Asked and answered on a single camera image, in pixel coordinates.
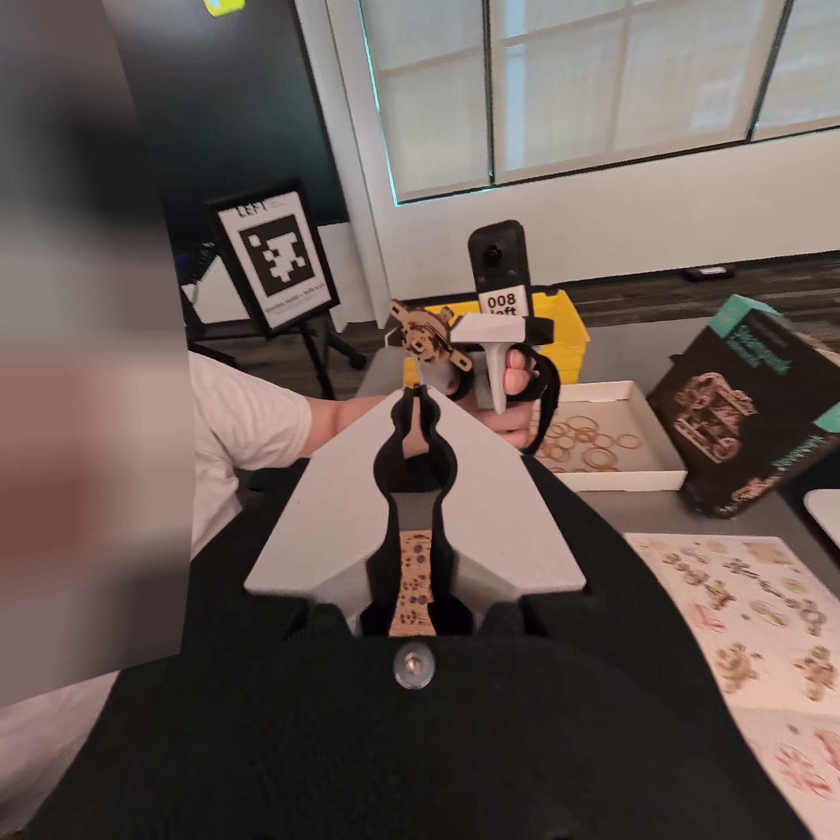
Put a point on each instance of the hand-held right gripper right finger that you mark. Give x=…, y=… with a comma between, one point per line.
x=505, y=512

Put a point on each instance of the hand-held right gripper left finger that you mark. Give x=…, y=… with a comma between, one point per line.
x=321, y=512

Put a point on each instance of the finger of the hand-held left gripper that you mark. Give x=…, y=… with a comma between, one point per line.
x=492, y=328

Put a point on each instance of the assembled wooden gear model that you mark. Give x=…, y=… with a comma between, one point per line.
x=423, y=338

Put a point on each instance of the laser-cut wooden parts sheet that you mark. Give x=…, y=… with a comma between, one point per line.
x=413, y=577

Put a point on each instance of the paper instruction booklet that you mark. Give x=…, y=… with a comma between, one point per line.
x=741, y=610

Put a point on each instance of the black model kit box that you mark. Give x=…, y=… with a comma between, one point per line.
x=741, y=407

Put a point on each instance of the person's left hand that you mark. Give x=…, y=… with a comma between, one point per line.
x=522, y=374

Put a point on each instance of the yellow plastic bin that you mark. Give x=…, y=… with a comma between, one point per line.
x=564, y=341

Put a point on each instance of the pile of rubber bands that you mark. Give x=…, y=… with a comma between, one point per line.
x=590, y=446

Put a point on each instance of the white cardboard tray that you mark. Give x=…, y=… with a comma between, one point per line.
x=656, y=459

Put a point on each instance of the large window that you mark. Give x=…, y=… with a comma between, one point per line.
x=590, y=85

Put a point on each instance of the small black floor box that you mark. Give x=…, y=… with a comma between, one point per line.
x=709, y=272

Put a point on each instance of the framed fiducial marker sign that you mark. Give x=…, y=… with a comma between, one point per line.
x=275, y=256

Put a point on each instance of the large dark screen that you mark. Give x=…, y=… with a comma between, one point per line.
x=249, y=98

